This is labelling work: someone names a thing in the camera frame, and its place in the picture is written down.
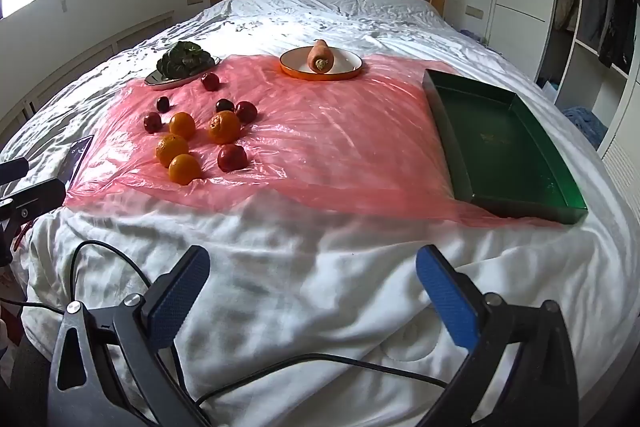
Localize blue cloth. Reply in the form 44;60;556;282
562;106;608;150

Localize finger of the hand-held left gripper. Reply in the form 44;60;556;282
0;178;67;228
0;158;29;182

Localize orange rimmed white plate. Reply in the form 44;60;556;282
279;46;364;81

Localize carrot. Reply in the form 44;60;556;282
307;39;335;74

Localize white bed sheet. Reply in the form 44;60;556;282
0;0;640;427

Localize dark hanging garments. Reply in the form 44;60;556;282
582;0;640;80

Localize smooth orange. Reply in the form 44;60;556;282
169;112;196;140
168;154;202;186
155;133;190;168

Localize grey oval plate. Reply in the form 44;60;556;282
144;56;221;86

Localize dark green bok choy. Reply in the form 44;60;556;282
156;41;215;80

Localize large bumpy tangerine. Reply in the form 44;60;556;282
207;110;242;145

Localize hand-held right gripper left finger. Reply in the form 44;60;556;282
47;246;211;427

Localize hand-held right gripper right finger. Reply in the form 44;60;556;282
415;244;581;427

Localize green tray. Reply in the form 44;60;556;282
421;68;589;226

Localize pink plastic sheet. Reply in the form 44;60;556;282
64;54;566;228

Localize white bag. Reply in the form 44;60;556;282
540;77;563;105

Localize red cord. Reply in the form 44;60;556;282
12;219;33;253

